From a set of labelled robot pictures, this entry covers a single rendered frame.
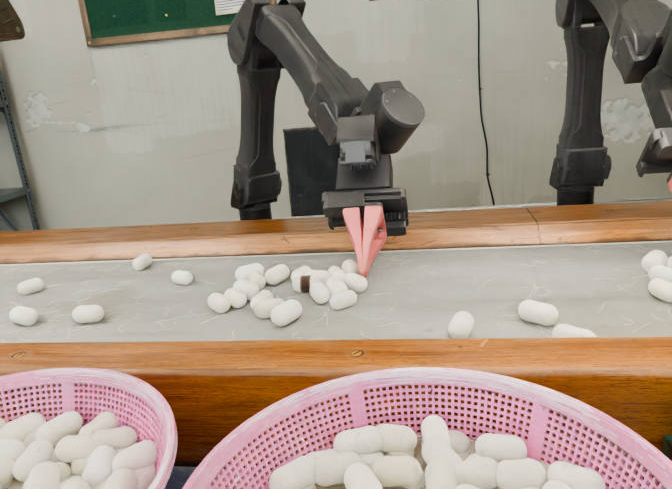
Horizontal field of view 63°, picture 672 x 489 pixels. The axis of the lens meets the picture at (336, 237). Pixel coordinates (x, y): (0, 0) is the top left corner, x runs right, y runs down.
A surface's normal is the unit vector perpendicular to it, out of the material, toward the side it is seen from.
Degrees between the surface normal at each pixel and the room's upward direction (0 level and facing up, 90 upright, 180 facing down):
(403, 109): 49
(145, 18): 90
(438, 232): 45
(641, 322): 0
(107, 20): 90
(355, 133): 40
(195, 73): 90
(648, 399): 90
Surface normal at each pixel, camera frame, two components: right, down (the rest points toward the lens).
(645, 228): -0.16, -0.47
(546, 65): -0.12, 0.29
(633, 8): -0.13, -0.66
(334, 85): 0.29, -0.61
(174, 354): -0.08, -0.95
